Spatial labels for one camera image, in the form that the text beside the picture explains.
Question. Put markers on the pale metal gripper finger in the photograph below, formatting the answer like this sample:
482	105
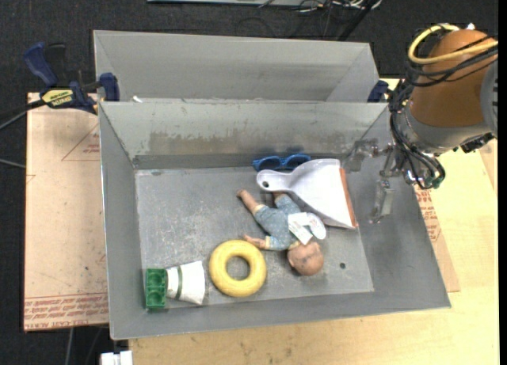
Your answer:
383	201
362	149

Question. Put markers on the white dustpan with brown edge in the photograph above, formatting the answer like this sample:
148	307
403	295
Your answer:
321	191

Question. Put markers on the blue sunglasses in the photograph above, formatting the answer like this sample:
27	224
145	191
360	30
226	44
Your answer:
264	163

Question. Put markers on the baby doll in blue clothes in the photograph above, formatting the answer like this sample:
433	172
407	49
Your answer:
277	225

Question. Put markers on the grey metal bin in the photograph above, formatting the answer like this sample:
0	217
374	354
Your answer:
190	217

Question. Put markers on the white cup with green stripes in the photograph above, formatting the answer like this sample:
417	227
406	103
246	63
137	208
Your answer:
190	282

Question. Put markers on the green toy brick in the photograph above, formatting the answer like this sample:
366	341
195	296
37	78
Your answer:
155	290

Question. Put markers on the brown cardboard board red print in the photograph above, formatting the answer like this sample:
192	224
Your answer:
63	205

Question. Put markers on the black cylinder on white bracket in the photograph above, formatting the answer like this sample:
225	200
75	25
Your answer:
475	143

